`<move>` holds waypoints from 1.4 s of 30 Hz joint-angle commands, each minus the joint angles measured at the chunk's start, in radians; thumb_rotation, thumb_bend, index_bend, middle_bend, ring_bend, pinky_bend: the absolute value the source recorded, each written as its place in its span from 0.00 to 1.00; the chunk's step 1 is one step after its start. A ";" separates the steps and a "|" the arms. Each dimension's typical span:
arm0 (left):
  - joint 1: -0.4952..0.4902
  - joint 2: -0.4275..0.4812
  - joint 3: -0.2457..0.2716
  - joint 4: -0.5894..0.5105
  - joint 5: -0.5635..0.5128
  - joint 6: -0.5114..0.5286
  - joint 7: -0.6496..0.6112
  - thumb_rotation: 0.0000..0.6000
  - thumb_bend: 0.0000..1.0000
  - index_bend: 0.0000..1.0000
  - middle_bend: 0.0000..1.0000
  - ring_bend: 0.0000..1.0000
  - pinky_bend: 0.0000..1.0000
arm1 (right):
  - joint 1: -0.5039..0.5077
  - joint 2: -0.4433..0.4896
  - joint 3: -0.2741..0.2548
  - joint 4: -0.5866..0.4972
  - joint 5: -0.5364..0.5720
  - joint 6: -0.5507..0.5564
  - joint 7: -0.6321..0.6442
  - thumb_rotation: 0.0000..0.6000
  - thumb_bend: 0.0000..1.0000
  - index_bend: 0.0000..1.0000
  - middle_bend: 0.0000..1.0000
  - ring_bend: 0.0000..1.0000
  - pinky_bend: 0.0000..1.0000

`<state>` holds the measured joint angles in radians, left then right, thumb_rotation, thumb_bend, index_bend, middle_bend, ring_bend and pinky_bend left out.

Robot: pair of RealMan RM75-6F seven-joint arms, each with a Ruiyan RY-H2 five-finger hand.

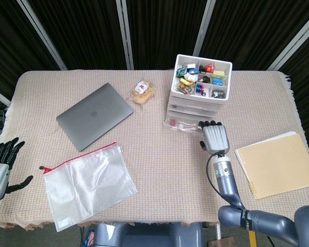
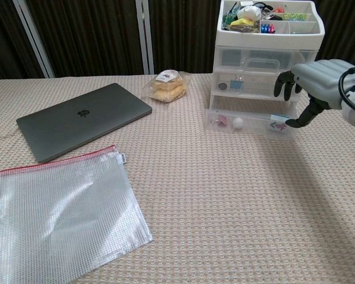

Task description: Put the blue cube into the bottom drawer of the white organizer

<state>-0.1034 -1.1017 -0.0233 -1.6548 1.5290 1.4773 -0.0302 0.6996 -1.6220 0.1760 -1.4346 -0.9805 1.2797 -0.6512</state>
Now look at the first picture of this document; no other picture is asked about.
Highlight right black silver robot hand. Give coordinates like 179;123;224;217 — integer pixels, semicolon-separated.
197;120;230;155

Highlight brown cardboard box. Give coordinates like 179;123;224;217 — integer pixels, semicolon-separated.
208;236;236;247

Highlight brown snack packet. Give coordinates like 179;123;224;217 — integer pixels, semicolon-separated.
177;84;194;94

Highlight green patterned packet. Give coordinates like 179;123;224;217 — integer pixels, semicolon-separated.
210;75;226;85

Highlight beige woven tablecloth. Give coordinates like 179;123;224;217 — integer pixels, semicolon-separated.
0;68;309;231

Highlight bagged bread in clear wrapper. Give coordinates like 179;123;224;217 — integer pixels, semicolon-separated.
130;77;158;105

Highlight clear mesh pouch red zipper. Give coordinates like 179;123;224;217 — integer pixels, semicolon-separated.
39;142;139;233

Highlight blue printed packet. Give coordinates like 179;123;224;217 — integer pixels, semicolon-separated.
83;225;96;247

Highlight grey closed laptop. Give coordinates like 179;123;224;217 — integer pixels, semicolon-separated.
56;82;134;152

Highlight grey-blue robot torso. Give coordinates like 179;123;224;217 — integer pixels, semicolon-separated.
92;222;204;247

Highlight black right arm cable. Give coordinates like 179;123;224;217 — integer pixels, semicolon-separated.
205;153;247;210

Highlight clear plastic drawer with handle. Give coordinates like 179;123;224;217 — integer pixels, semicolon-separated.
168;96;224;109

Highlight white drawer organizer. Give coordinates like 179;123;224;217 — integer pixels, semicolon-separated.
166;54;233;121

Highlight grey partition frame post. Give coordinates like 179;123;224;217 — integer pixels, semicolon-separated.
115;0;134;70
16;0;67;70
266;11;309;72
193;0;217;70
0;85;12;108

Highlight black velcro arm strap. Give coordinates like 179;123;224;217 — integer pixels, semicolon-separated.
238;208;249;228

